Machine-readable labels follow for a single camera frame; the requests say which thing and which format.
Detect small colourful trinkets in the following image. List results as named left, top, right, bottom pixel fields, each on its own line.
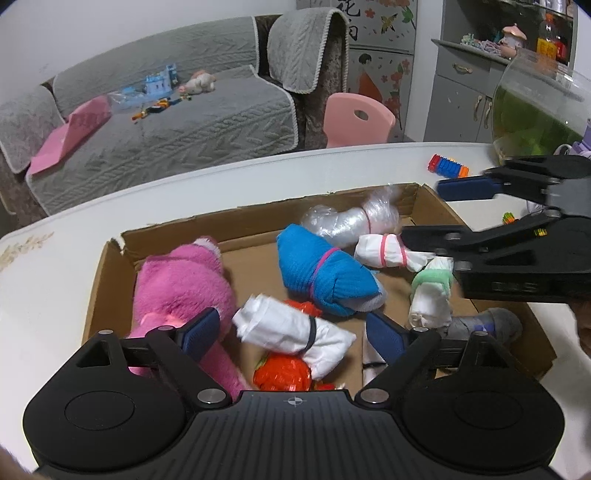
left=461, top=33, right=502, bottom=52

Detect pink folded pad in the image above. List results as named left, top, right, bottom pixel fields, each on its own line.
left=25, top=95, right=112, bottom=176

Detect person's right hand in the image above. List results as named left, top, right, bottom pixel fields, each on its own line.
left=573, top=300, right=591, bottom=361

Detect white pink plush toy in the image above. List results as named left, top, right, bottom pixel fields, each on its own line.
left=179, top=70, right=217, bottom=95

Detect white bundle black band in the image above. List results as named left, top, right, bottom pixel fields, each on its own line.
left=232, top=295, right=357, bottom=381

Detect decorated fridge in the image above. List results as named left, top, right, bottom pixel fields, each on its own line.
left=339, top=0, right=419, bottom=141

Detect pink plastic chair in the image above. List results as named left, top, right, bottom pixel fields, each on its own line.
left=323, top=92, right=397, bottom=148

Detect glass fish bowl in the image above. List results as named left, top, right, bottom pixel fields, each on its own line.
left=490, top=46, right=591, bottom=160

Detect blue sock bundle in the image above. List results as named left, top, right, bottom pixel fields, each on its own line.
left=276, top=224, right=386, bottom=317

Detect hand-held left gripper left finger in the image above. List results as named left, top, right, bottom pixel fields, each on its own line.
left=76, top=308, right=233, bottom=409

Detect purple box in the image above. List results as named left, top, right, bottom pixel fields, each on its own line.
left=570, top=117, right=591, bottom=158

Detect orange bag bundle green tie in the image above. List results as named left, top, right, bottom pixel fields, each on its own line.
left=252, top=300, right=324, bottom=393

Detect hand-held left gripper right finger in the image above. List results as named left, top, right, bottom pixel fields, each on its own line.
left=355, top=311, right=509, bottom=409

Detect orange blue block toy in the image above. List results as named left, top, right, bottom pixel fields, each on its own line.
left=428, top=154, right=471, bottom=179

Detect orange drink bottle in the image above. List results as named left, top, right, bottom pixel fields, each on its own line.
left=536, top=13, right=571, bottom=63

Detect shallow cardboard box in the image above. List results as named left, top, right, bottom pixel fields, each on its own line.
left=83, top=182, right=557, bottom=398

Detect white bundle green band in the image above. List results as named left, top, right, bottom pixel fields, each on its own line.
left=407, top=257, right=455, bottom=329

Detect white desktop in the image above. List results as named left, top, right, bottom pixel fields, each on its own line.
left=0, top=141, right=591, bottom=480

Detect grey cabinet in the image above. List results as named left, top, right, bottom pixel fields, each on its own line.
left=422, top=0, right=580, bottom=144

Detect white bundle pink bands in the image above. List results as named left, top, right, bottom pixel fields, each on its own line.
left=354, top=233, right=430, bottom=273

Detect scattered small toy bricks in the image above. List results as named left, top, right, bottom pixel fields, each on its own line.
left=130, top=95, right=192, bottom=121

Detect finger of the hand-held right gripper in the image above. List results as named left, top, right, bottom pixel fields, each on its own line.
left=436, top=154, right=591, bottom=204
left=401, top=210, right=561, bottom=272

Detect clear plastic bag bundle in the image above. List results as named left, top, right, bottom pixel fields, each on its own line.
left=300, top=185, right=402, bottom=247

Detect mushroom figurine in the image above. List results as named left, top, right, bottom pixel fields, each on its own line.
left=499, top=24, right=527, bottom=58

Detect grey covered sofa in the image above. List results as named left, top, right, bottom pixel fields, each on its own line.
left=0, top=7, right=352, bottom=217

